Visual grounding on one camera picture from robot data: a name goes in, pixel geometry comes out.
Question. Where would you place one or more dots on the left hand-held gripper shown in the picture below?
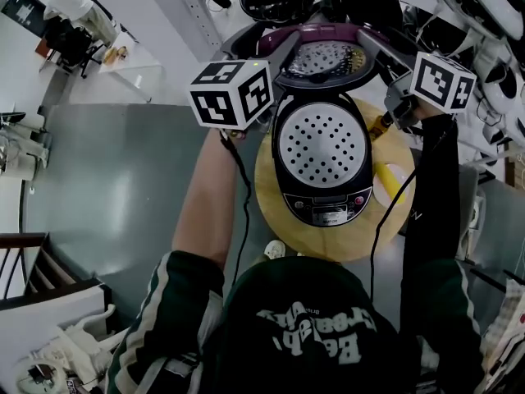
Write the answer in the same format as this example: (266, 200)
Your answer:
(229, 103)

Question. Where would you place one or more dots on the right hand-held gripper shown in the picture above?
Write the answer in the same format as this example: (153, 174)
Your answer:
(443, 82)

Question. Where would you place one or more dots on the person's left forearm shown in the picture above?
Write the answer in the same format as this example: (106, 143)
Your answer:
(209, 195)

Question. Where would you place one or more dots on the person's right forearm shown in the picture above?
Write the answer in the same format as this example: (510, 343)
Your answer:
(435, 187)

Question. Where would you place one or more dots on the black rice cooker body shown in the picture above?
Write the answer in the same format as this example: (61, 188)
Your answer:
(324, 158)

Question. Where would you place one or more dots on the person's left hand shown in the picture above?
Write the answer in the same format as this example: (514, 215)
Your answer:
(234, 134)

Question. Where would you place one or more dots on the yellow and black bottle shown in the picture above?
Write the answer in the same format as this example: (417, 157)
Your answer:
(379, 126)

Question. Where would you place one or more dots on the yellow stick tool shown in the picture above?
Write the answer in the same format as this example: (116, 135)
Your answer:
(391, 181)

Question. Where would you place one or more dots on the white round plate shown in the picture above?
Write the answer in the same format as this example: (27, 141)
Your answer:
(381, 197)

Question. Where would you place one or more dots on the yellow food item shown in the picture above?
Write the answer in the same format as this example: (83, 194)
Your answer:
(115, 54)

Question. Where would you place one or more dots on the round wooden table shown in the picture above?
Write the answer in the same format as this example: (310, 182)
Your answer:
(283, 216)

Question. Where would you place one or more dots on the black office chair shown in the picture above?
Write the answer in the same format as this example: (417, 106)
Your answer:
(67, 43)

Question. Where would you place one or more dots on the person's white shoe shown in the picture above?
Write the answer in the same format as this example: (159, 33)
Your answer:
(275, 248)

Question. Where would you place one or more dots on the person's dark green shirt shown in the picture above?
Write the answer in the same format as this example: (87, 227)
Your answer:
(303, 326)

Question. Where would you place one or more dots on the dark wooden stair shelf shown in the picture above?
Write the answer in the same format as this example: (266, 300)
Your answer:
(37, 269)

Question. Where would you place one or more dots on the white cat figurine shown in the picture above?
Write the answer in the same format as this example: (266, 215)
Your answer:
(88, 335)

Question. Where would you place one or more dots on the white perforated rack post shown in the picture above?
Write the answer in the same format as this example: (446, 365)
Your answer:
(201, 15)

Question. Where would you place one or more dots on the black wall board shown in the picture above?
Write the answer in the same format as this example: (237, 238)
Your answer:
(24, 10)

